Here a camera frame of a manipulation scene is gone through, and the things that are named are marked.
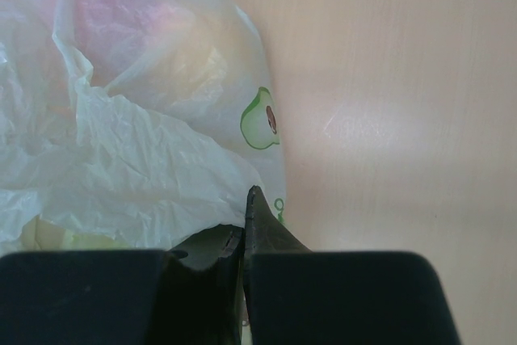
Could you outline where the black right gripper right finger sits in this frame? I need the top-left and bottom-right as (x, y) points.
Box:
(243, 186), (460, 344)

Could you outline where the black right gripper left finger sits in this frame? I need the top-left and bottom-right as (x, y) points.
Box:
(1, 228), (242, 344)

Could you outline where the light green plastic bag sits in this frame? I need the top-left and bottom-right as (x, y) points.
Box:
(1, 0), (286, 254)

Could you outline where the pink peach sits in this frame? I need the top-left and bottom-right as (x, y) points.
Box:
(71, 0), (194, 86)

